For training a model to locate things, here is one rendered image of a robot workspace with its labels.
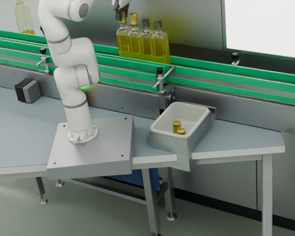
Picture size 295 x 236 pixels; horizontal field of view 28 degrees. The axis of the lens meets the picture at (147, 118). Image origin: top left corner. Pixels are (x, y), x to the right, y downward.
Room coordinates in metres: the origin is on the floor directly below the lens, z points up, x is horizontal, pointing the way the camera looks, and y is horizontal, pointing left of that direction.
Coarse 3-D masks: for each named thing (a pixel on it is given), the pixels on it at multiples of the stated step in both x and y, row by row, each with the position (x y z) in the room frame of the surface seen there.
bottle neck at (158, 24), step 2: (156, 20) 2.27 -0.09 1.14; (158, 20) 2.27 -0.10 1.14; (160, 20) 2.26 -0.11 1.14; (156, 22) 2.25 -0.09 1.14; (158, 22) 2.25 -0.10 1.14; (160, 22) 2.25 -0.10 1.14; (156, 24) 2.25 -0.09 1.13; (158, 24) 2.25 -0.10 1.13; (160, 24) 2.25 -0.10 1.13; (156, 26) 2.25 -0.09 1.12; (158, 26) 2.25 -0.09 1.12; (160, 26) 2.25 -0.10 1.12; (156, 28) 2.25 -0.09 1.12; (158, 28) 2.25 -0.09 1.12; (160, 28) 2.25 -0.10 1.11; (156, 30) 2.25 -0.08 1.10; (158, 30) 2.25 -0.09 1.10; (160, 30) 2.25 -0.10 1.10; (156, 32) 2.25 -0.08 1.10; (158, 32) 2.25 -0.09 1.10; (160, 32) 2.25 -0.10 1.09
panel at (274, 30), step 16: (240, 0) 2.19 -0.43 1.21; (256, 0) 2.15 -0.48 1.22; (272, 0) 2.12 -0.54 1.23; (288, 0) 2.08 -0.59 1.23; (240, 16) 2.19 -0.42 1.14; (256, 16) 2.15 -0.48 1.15; (272, 16) 2.12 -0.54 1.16; (288, 16) 2.08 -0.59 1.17; (240, 32) 2.19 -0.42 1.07; (256, 32) 2.15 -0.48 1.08; (272, 32) 2.12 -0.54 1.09; (288, 32) 2.08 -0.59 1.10; (240, 48) 2.19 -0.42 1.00; (256, 48) 2.15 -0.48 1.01; (272, 48) 2.12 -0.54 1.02; (288, 48) 2.08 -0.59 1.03
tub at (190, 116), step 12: (168, 108) 2.05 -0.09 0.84; (180, 108) 2.08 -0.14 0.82; (192, 108) 2.05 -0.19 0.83; (204, 108) 2.02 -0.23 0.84; (156, 120) 1.97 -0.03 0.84; (168, 120) 2.03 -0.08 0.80; (180, 120) 2.06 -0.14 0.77; (192, 120) 2.04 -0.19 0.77; (156, 132) 1.90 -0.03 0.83; (168, 132) 1.88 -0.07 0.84; (192, 132) 1.87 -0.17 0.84
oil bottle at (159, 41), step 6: (156, 36) 2.24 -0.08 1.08; (162, 36) 2.23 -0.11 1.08; (156, 42) 2.24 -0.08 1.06; (162, 42) 2.23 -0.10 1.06; (168, 42) 2.26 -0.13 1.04; (156, 48) 2.24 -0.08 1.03; (162, 48) 2.22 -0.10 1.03; (168, 48) 2.26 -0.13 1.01; (156, 54) 2.24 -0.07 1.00; (162, 54) 2.22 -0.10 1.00; (168, 54) 2.25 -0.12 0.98; (156, 60) 2.24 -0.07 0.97; (162, 60) 2.23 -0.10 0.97; (168, 60) 2.25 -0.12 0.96
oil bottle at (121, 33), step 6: (120, 30) 2.34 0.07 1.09; (126, 30) 2.33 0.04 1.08; (120, 36) 2.33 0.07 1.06; (126, 36) 2.32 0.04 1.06; (120, 42) 2.34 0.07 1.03; (126, 42) 2.32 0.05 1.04; (120, 48) 2.34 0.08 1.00; (126, 48) 2.32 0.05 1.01; (120, 54) 2.34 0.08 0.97; (126, 54) 2.32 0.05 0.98
